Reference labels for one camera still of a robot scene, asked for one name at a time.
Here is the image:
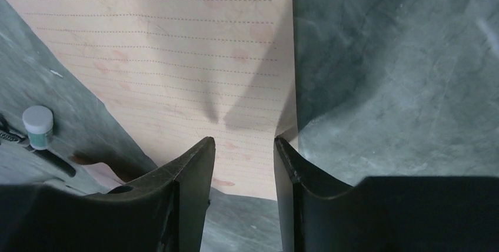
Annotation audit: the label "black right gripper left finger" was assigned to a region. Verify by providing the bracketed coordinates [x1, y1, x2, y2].
[1, 137, 215, 251]

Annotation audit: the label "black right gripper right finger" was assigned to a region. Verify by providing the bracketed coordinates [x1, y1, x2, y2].
[274, 137, 498, 251]

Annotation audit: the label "cream lined letter paper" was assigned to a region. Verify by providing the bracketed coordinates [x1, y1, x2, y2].
[6, 0, 297, 200]

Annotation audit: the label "black handled pliers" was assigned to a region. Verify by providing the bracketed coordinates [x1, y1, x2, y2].
[1, 114, 76, 177]

